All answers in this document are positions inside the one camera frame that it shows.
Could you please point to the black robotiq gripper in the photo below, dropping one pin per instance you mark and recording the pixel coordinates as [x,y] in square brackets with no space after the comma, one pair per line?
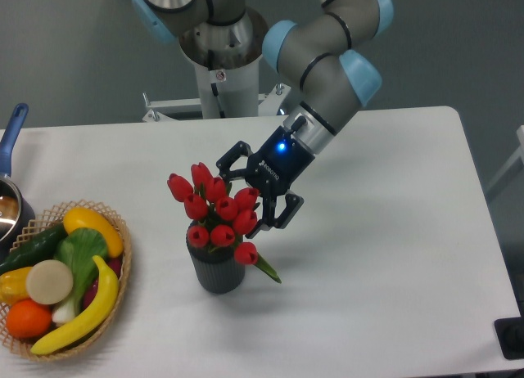
[272,169]

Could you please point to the red tulip bouquet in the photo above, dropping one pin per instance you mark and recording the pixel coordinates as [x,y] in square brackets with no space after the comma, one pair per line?
[218,219]

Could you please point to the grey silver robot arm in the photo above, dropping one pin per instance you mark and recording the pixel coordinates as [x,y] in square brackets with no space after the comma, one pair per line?
[225,40]

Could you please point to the dark grey ribbed vase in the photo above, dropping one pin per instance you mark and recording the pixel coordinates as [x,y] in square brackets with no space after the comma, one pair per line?
[218,272]

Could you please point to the purple red vegetable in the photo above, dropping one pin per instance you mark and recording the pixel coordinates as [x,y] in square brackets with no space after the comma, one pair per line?
[115,264]

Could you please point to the yellow banana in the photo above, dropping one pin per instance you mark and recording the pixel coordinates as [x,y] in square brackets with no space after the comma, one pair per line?
[94,315]

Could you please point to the green bok choy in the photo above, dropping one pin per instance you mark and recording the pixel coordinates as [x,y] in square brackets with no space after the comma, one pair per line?
[76,252]

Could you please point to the woven wicker basket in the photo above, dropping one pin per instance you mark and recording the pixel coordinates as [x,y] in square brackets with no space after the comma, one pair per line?
[46,219]

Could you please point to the dark green cucumber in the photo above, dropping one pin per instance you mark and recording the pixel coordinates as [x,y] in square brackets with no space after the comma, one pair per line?
[39,248]

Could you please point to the beige round disc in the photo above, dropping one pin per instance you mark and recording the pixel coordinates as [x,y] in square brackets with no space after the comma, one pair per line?
[49,282]

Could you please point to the white furniture part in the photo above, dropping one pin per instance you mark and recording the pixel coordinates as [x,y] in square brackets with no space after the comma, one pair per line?
[507,172]

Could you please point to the yellow bell pepper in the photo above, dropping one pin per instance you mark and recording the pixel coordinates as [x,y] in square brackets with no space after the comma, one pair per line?
[13,287]

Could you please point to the orange fruit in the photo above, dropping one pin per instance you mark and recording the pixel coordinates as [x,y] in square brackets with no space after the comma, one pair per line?
[27,319]

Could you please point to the black device at table edge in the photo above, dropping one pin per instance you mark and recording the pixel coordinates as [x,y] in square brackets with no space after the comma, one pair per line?
[509,332]

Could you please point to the blue handled saucepan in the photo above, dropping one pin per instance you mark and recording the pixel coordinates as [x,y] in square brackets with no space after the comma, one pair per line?
[16,212]

